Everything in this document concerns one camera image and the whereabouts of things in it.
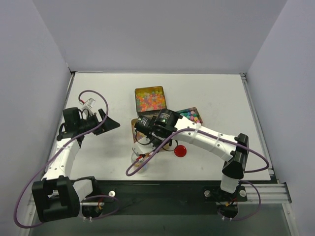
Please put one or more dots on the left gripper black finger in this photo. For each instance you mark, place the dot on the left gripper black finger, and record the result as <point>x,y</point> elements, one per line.
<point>109,124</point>
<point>102,114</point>

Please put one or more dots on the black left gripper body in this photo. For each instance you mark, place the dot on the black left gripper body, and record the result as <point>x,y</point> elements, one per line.
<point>100,124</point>

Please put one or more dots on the red jar lid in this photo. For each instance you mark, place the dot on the red jar lid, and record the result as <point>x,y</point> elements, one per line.
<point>180,151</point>

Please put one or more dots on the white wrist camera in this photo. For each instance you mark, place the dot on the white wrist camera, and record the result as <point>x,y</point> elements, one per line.
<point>89,103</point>
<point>139,149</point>

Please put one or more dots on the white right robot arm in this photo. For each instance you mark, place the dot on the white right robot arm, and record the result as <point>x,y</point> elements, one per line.
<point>169,125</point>

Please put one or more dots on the gold tin neon star candies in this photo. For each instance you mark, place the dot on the gold tin neon star candies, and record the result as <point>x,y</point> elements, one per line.
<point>150,99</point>

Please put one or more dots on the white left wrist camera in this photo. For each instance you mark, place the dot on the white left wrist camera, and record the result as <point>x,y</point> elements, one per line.
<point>89,103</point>

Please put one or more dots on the aluminium frame rail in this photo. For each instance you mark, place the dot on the aluminium frame rail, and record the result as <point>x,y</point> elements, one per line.
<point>269,193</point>

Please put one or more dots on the gold tin pastel star candies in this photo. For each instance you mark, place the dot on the gold tin pastel star candies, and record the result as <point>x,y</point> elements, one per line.
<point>192,114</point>

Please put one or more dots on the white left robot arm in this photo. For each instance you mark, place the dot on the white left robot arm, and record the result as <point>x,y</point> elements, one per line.
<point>57,197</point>

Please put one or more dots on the clear glass jar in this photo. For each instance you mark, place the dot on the clear glass jar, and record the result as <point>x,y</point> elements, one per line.
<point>139,163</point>

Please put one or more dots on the gold tin popsicle candies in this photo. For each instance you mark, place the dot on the gold tin popsicle candies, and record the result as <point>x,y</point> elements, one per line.
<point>138,135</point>

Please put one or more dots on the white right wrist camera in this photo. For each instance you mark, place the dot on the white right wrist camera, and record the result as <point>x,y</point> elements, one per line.
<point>139,149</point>

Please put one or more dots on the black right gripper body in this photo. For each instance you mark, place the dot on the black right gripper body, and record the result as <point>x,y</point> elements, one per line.
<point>149,135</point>

